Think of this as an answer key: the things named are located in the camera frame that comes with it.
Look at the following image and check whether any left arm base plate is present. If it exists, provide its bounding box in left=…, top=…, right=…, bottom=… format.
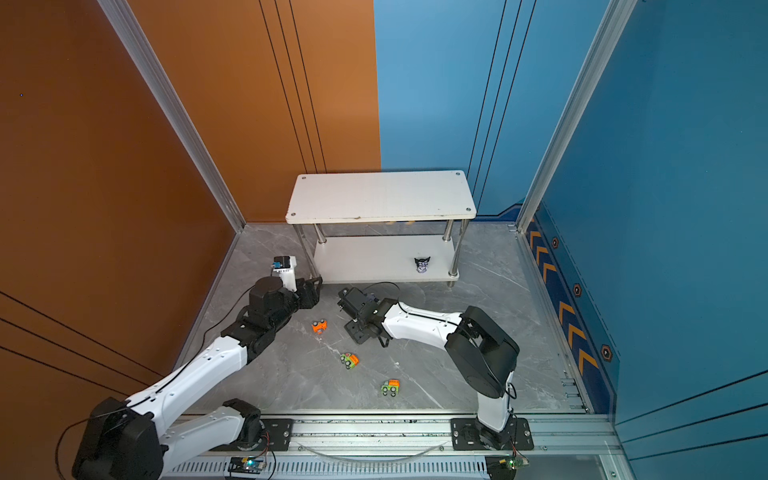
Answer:
left=213, top=418, right=294, bottom=453

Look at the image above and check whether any circuit board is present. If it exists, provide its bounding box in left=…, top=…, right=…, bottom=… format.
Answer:
left=227, top=456, right=267, bottom=479
left=484, top=455, right=530, bottom=480

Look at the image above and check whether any left aluminium corner post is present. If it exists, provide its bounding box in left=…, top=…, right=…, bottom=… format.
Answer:
left=98, top=0, right=246, bottom=234

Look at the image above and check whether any green orange toy truck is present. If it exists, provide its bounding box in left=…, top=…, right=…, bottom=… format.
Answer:
left=381, top=379, right=400, bottom=397

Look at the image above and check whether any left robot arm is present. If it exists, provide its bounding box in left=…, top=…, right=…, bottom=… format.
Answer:
left=72, top=276, right=322, bottom=479

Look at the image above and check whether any black purple Kuromi figure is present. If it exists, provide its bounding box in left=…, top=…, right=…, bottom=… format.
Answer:
left=414, top=257, right=431, bottom=274

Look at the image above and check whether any white two-tier shelf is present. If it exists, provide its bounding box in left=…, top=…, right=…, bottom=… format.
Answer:
left=285, top=170, right=477, bottom=284

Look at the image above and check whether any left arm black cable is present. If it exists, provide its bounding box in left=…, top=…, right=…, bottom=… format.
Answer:
left=55, top=286, right=259, bottom=463

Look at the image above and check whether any aluminium corner post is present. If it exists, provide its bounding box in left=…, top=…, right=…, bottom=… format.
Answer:
left=98, top=0, right=246, bottom=234
left=515, top=0, right=637, bottom=235

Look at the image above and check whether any right circuit board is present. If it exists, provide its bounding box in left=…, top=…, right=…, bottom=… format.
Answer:
left=484, top=455, right=530, bottom=480

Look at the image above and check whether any left circuit board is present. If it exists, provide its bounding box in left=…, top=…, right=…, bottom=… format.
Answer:
left=227, top=456, right=267, bottom=479

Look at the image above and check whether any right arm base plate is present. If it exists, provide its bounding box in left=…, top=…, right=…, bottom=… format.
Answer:
left=450, top=416, right=535, bottom=451

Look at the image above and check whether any right aluminium corner post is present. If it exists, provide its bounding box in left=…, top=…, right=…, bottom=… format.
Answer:
left=515, top=0, right=637, bottom=235

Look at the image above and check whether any orange green toy car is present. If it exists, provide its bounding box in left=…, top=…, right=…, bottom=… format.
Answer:
left=340, top=352, right=359, bottom=370

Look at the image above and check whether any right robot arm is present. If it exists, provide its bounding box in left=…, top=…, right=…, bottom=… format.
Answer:
left=338, top=287, right=520, bottom=450

